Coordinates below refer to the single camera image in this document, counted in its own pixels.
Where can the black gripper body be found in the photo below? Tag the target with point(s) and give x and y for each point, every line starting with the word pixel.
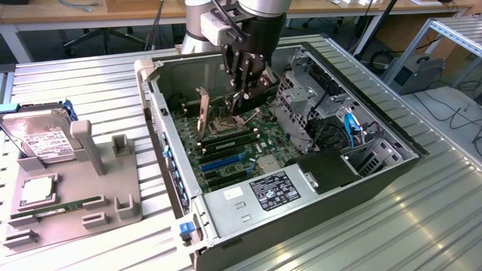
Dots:
pixel 264 31

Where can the graphics card with metal bracket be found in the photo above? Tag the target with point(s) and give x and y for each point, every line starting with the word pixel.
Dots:
pixel 203 113

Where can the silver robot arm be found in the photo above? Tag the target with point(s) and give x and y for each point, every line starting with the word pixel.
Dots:
pixel 195 28

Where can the silver metal disk bay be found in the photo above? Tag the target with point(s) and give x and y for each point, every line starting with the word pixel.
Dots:
pixel 297 93

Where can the black office chair base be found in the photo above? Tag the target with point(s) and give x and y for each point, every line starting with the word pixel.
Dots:
pixel 107 32
pixel 313 21

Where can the metal socket cover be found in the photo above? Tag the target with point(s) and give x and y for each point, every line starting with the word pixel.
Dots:
pixel 250 118

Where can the open black PC case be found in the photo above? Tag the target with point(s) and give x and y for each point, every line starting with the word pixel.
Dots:
pixel 177 79

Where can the green motherboard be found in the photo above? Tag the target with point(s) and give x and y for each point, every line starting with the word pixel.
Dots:
pixel 264 132

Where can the CPU socket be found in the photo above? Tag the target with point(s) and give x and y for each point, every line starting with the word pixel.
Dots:
pixel 222 127

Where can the black RAM slot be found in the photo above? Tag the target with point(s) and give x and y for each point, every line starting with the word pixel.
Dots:
pixel 234 133

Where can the RAM stick with white label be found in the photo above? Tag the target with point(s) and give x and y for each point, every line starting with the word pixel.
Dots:
pixel 230 144

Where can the long black expansion slot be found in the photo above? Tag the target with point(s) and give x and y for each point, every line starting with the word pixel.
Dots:
pixel 230 182
pixel 226 175
pixel 221 157

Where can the small silver chipset heatsink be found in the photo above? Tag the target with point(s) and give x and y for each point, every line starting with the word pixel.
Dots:
pixel 268 164

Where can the blue expansion slot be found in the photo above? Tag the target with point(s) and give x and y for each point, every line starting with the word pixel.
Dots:
pixel 222 164

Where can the black plastic fan shroud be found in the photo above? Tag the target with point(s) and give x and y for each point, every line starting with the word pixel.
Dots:
pixel 324 172

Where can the perforated silver disk bay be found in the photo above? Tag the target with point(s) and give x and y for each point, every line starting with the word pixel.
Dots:
pixel 370 163

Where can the blue plastic disk carrier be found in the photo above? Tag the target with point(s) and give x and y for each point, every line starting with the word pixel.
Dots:
pixel 70 110

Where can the silver power supply unit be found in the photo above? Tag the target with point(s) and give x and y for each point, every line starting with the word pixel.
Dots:
pixel 234 209

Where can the silver hard disk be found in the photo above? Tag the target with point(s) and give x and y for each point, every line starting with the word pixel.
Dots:
pixel 42 138

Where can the blue case latch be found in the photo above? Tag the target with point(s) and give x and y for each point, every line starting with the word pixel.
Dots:
pixel 186 228

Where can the grey plastic parts rack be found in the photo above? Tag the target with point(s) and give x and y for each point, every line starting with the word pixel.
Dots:
pixel 75 180

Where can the silver CPU chip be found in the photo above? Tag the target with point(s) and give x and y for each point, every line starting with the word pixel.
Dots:
pixel 38 190

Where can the green RAM stick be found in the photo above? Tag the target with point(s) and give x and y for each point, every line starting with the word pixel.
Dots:
pixel 57 209

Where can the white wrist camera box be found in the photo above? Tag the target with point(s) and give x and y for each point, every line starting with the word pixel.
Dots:
pixel 213 28

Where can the wooden desk white frame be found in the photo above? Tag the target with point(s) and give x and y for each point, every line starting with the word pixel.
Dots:
pixel 320 7
pixel 46 14

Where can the aluminium profile frame table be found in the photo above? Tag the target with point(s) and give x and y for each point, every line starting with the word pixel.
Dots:
pixel 452 31

